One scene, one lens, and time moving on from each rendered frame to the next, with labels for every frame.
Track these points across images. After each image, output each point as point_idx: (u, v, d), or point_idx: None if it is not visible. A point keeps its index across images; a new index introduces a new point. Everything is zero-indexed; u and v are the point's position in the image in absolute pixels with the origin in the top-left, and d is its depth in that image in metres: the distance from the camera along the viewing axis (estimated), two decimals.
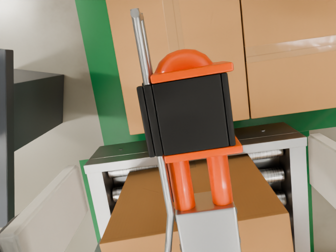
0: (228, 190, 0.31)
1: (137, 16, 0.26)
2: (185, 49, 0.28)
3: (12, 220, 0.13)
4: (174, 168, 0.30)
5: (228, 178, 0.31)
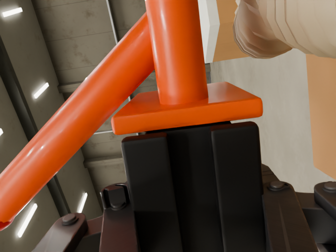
0: None
1: None
2: None
3: None
4: None
5: None
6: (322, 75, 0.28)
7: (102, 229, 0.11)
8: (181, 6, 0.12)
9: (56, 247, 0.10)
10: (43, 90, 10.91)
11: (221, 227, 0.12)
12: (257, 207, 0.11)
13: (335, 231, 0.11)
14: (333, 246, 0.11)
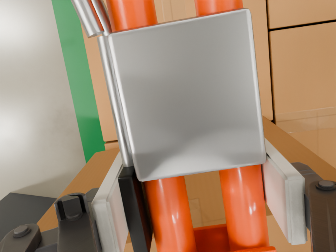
0: None
1: None
2: None
3: (87, 195, 0.15)
4: None
5: None
6: None
7: (59, 242, 0.10)
8: None
9: None
10: None
11: None
12: None
13: None
14: None
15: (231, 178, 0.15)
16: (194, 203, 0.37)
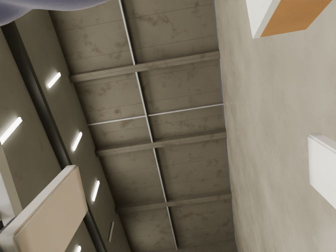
0: None
1: None
2: None
3: (12, 220, 0.13)
4: None
5: None
6: None
7: None
8: None
9: None
10: (56, 80, 11.06)
11: None
12: None
13: None
14: None
15: None
16: None
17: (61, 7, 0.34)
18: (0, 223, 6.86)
